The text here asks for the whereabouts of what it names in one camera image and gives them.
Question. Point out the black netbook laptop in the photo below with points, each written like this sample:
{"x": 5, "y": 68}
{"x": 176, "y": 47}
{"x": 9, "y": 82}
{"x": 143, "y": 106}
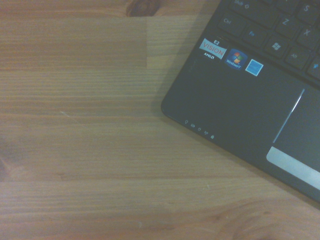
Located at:
{"x": 235, "y": 100}

